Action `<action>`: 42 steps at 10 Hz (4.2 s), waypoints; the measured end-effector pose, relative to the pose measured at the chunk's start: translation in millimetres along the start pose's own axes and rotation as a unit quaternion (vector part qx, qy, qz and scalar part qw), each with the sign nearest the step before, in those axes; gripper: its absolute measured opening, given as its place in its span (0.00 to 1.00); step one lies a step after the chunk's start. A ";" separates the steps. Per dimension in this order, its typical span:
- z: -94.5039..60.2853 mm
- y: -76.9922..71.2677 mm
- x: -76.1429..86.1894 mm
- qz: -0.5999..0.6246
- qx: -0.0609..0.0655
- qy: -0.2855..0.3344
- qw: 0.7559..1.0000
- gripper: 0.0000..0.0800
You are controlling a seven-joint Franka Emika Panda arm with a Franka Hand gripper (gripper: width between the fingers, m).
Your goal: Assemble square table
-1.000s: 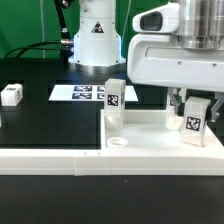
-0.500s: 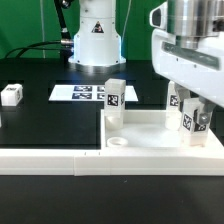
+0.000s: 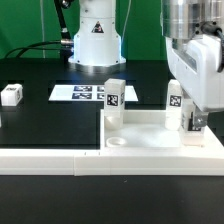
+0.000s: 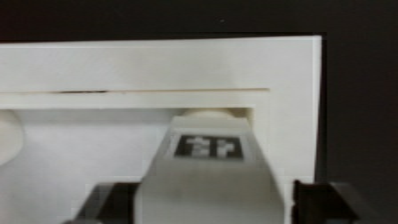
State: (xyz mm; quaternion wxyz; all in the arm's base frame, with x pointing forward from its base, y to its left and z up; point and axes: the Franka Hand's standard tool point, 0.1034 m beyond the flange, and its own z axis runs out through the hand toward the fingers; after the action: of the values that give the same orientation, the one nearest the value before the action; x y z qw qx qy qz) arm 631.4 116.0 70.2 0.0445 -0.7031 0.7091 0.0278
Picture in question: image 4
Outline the white square tabletop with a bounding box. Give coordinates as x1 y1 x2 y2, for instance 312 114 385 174
0 89 268 224

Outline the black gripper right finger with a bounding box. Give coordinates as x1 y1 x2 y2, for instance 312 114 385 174
291 181 380 224

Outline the white L-shaped obstacle fence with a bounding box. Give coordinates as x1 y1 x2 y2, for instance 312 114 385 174
0 36 321 224

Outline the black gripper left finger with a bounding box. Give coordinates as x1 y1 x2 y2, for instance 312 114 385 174
63 182 138 224

